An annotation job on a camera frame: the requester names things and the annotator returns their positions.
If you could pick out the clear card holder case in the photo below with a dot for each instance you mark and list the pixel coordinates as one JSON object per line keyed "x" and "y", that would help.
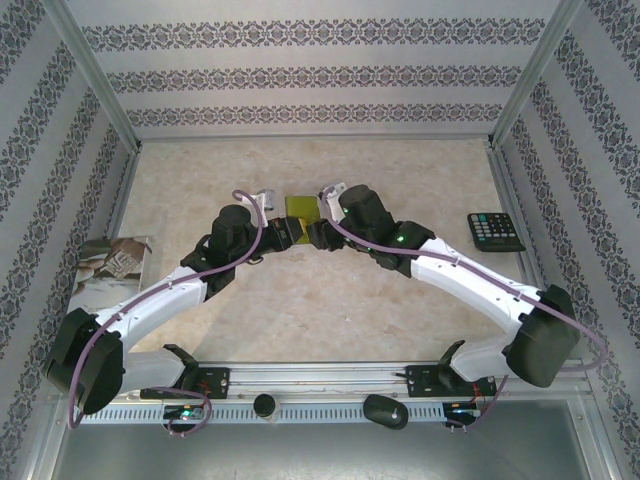
{"x": 301, "y": 207}

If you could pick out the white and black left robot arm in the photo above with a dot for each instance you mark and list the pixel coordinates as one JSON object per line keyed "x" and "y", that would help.
{"x": 150, "y": 300}

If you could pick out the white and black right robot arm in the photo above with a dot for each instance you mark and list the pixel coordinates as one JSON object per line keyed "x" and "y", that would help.
{"x": 475, "y": 285}

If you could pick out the magazine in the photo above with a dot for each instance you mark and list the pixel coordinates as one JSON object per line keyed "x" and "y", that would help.
{"x": 115, "y": 265}

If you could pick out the black calculator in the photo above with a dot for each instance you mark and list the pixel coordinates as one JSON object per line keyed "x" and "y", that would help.
{"x": 495, "y": 230}

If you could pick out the small jar with black lid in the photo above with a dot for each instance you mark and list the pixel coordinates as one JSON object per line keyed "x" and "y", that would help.
{"x": 265, "y": 406}

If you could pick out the black computer mouse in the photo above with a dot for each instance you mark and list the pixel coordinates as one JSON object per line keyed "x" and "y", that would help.
{"x": 384, "y": 411}

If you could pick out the left control board green light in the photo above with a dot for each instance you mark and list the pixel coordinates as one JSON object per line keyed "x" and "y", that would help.
{"x": 185, "y": 413}

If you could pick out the control board green light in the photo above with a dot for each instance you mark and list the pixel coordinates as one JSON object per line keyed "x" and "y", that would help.
{"x": 185, "y": 413}
{"x": 462, "y": 410}

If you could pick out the grey metal panel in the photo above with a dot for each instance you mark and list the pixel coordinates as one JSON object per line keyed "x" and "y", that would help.
{"x": 320, "y": 455}

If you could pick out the right control board green light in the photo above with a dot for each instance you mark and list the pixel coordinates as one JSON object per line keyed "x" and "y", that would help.
{"x": 462, "y": 410}

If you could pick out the aluminium side rail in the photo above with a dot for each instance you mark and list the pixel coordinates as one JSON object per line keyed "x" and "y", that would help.
{"x": 123, "y": 195}
{"x": 510, "y": 200}

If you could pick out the aluminium mounting rail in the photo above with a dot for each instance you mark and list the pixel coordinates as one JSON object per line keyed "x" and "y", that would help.
{"x": 320, "y": 375}

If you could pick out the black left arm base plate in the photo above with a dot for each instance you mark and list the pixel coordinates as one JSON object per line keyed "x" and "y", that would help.
{"x": 217, "y": 382}

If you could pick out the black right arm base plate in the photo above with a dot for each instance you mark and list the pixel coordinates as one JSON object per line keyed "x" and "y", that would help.
{"x": 420, "y": 382}

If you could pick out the aluminium frame post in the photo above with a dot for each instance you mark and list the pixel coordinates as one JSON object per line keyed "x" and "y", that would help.
{"x": 104, "y": 85}
{"x": 524, "y": 85}

